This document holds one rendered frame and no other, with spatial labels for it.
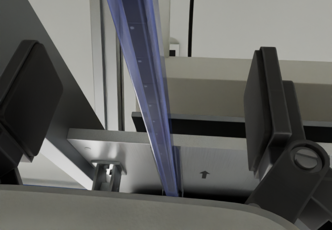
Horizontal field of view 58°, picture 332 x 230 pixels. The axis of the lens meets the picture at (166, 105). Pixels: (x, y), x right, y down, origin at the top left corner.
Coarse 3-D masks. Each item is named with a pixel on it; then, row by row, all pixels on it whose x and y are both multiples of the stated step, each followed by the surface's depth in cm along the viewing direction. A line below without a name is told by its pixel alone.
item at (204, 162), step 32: (192, 128) 30; (224, 128) 30; (320, 128) 28; (128, 160) 28; (192, 160) 26; (224, 160) 25; (128, 192) 41; (160, 192) 39; (192, 192) 37; (224, 192) 36
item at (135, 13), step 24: (120, 0) 9; (144, 0) 9; (120, 24) 10; (144, 24) 10; (144, 48) 11; (144, 72) 12; (144, 96) 14; (144, 120) 16; (168, 120) 17; (168, 144) 19; (168, 168) 24; (168, 192) 33
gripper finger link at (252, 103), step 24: (264, 48) 11; (264, 72) 10; (264, 96) 10; (288, 96) 11; (264, 120) 9; (288, 120) 9; (264, 144) 10; (288, 144) 9; (264, 168) 10; (312, 216) 9
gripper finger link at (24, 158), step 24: (24, 48) 12; (24, 72) 11; (48, 72) 13; (0, 96) 10; (24, 96) 11; (48, 96) 13; (0, 120) 10; (24, 120) 11; (48, 120) 13; (0, 144) 10; (24, 144) 11; (0, 168) 11
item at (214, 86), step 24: (168, 0) 82; (192, 0) 88; (168, 24) 83; (192, 24) 90; (168, 48) 86; (168, 72) 64; (192, 72) 64; (216, 72) 65; (240, 72) 66; (288, 72) 67; (312, 72) 67; (168, 96) 60; (192, 96) 60; (216, 96) 59; (240, 96) 59; (312, 96) 57; (312, 120) 59
